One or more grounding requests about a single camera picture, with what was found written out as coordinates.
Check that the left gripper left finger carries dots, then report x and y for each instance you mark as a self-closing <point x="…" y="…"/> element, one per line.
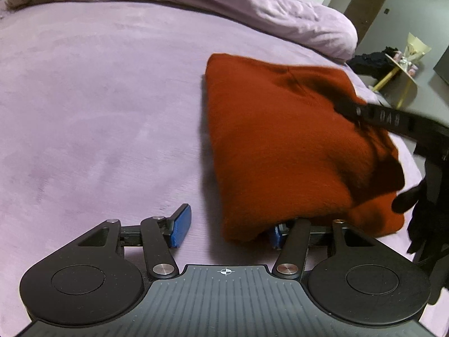
<point x="159" y="235"/>

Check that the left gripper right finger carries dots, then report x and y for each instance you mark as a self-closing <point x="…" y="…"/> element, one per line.
<point x="292" y="240"/>

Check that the red knit cardigan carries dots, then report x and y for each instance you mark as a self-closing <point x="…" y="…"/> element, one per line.
<point x="281" y="151"/>

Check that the black clothes pile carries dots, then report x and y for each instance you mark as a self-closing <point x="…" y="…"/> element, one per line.
<point x="375" y="65"/>

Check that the black gloved right hand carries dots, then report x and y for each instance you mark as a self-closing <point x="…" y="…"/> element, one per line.
<point x="420" y="225"/>

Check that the yellow-legged side table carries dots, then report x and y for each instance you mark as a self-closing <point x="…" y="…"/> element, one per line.
<point x="398" y="87"/>

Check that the dark television screen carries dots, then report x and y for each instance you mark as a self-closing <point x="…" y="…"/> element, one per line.
<point x="441" y="68"/>

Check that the cream paper bouquet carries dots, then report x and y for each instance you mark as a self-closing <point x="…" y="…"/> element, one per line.
<point x="415" y="50"/>

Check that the purple bed sheet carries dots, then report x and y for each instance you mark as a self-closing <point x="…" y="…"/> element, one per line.
<point x="104" y="123"/>

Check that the purple rolled duvet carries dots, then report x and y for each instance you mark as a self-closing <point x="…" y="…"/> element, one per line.
<point x="210" y="3"/>

